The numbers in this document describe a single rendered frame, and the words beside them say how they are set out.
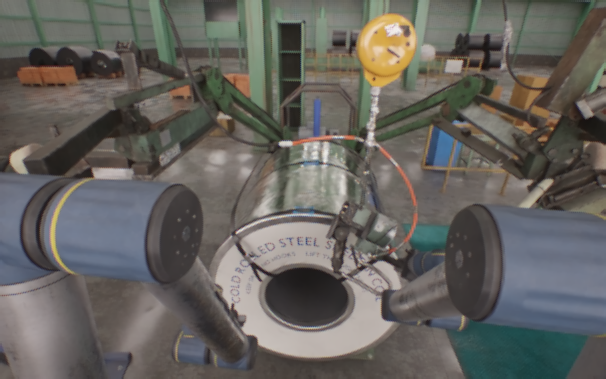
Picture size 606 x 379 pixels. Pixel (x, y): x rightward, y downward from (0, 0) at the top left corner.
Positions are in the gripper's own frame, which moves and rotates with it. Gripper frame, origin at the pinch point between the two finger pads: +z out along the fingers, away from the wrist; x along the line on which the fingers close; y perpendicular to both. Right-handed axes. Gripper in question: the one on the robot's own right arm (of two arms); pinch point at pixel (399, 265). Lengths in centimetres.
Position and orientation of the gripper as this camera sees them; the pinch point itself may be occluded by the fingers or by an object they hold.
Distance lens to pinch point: 147.8
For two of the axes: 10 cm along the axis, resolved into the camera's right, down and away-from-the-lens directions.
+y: -8.9, -4.5, -0.7
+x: -4.1, 8.6, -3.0
